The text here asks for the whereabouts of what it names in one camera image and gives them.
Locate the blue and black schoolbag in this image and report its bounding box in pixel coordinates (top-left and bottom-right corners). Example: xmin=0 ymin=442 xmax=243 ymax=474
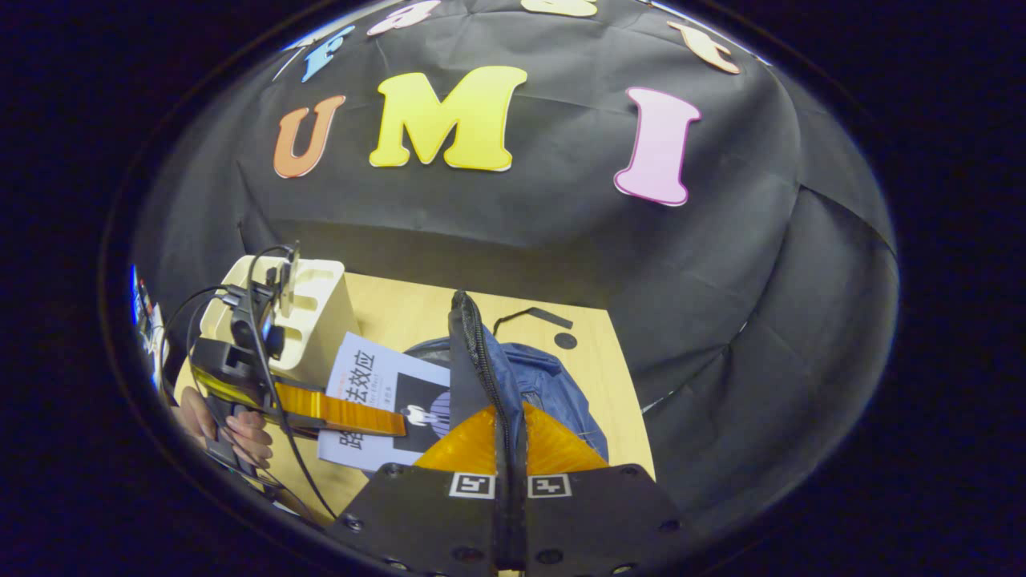
xmin=401 ymin=290 xmax=611 ymax=467

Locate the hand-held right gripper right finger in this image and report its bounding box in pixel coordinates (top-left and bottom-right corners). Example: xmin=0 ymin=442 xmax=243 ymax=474
xmin=511 ymin=401 xmax=684 ymax=577

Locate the computer monitor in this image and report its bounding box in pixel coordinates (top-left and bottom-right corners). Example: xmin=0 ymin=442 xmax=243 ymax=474
xmin=129 ymin=264 xmax=154 ymax=323

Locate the white book with dark picture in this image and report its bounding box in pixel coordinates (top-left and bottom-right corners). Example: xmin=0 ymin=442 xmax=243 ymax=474
xmin=317 ymin=330 xmax=452 ymax=473

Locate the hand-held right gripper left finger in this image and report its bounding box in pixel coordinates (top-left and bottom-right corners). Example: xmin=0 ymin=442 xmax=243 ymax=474
xmin=325 ymin=403 xmax=514 ymax=577

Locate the black cable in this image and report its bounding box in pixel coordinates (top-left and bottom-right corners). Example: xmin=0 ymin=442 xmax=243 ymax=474
xmin=159 ymin=244 xmax=339 ymax=520

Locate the white plastic bookshelf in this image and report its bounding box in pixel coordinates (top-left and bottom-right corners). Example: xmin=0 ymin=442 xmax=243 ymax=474
xmin=199 ymin=255 xmax=362 ymax=390

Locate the white side desk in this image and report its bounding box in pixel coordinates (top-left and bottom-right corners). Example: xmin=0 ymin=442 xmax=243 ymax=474
xmin=147 ymin=305 xmax=170 ymax=387

